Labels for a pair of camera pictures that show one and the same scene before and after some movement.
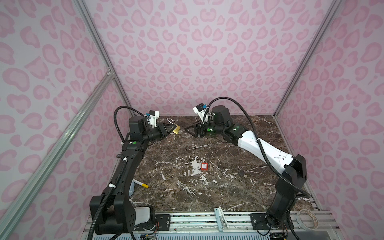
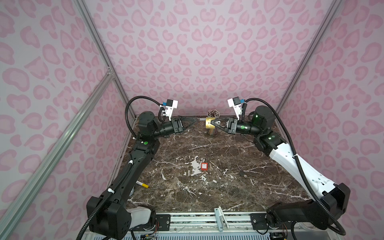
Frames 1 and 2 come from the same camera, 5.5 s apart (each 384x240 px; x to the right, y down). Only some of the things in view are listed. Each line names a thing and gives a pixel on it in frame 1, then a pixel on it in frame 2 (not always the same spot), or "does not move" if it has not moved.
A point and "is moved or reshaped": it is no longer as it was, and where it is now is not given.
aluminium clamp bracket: [221, 220] does not move
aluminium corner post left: [104, 54] does not move
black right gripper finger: [191, 129] to [219, 126]
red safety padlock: [204, 166] does not move
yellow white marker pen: [139, 183] does not move
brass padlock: [176, 131] is moved or reshaped
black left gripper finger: [169, 128] to [186, 119]
